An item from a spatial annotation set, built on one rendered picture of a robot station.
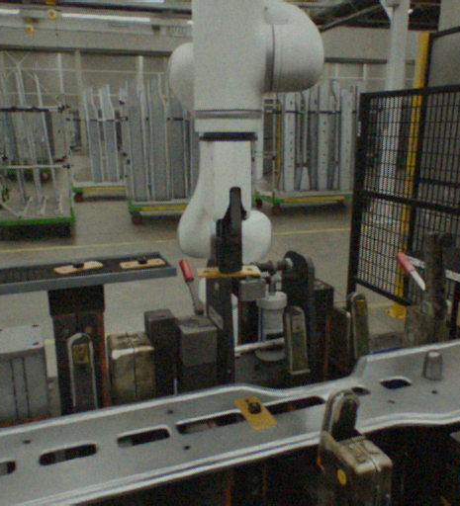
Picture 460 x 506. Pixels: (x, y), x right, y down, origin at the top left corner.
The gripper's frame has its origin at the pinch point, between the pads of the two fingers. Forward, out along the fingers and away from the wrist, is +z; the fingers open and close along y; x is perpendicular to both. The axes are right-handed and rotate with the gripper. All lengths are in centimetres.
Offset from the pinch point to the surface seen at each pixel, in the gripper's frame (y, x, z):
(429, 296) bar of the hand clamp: -25, 46, 18
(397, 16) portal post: -631, 333, -148
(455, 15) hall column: -664, 438, -157
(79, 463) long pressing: 5.5, -20.8, 25.9
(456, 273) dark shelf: -58, 74, 24
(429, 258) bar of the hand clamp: -26, 45, 10
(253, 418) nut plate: -0.2, 3.7, 25.7
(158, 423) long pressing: -1.7, -10.3, 25.9
